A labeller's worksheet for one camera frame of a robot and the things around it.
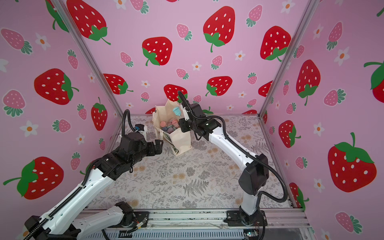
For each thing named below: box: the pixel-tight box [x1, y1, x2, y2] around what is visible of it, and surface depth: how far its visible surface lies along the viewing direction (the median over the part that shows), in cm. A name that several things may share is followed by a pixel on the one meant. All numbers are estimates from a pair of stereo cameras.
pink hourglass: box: [160, 119, 179, 128], surface depth 103 cm
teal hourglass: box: [173, 106, 182, 117], surface depth 80 cm
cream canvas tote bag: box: [152, 99, 193, 156], surface depth 93 cm
